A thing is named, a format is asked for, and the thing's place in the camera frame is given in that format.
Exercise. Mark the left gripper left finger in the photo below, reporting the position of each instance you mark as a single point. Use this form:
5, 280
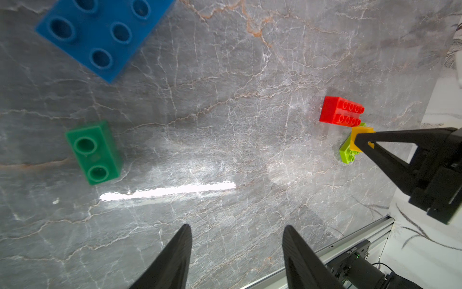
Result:
170, 268

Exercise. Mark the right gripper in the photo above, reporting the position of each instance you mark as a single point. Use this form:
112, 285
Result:
424, 164

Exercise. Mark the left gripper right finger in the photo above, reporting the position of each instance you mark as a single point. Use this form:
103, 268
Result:
304, 270

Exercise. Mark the lime green lego brick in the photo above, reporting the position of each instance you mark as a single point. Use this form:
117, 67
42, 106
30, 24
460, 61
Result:
346, 154

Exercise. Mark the yellow lego brick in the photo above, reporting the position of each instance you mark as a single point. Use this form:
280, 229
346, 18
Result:
355, 141

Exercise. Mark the red lego brick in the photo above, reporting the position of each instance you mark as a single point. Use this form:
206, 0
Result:
340, 111

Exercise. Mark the dark green lego brick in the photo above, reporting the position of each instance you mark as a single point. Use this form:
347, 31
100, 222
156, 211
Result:
96, 152

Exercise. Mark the blue lego brick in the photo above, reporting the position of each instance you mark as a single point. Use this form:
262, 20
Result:
102, 35

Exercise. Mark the aluminium frame rail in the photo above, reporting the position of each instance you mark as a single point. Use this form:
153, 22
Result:
377, 233

